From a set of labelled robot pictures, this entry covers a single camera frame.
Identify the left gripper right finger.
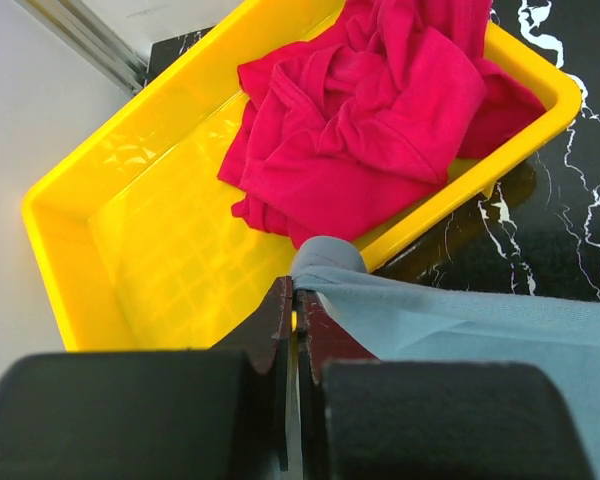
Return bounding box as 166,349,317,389
295,290,375,478

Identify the yellow plastic tray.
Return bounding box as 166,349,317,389
22,0,581,352

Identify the red t shirt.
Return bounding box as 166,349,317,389
218,0,544,246

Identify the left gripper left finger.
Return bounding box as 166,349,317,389
235,276,293,472

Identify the left aluminium corner post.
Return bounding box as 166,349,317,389
17,0,148,95

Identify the blue-grey t shirt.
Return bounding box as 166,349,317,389
291,236,600,478

